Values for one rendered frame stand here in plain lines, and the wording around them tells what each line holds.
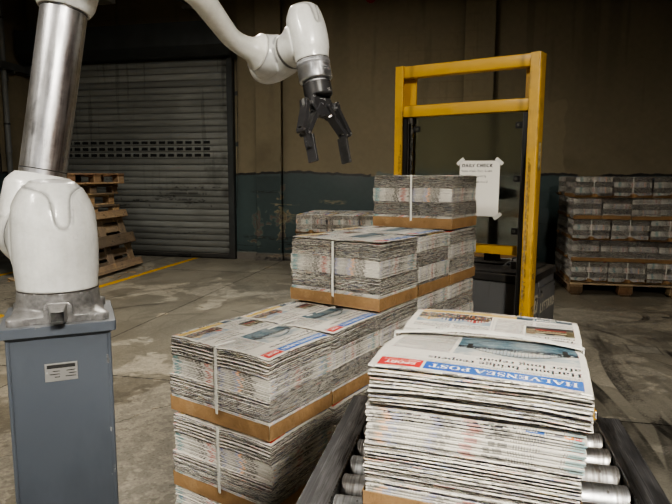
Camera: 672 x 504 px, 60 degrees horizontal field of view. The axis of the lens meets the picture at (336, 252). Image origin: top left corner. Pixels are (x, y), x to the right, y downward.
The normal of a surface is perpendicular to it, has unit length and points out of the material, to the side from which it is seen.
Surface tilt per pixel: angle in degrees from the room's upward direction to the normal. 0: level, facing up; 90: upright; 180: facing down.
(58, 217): 75
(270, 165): 90
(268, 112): 90
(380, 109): 90
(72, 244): 87
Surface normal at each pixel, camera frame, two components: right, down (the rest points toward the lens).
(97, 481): 0.40, 0.12
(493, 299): -0.55, 0.11
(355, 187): -0.22, 0.12
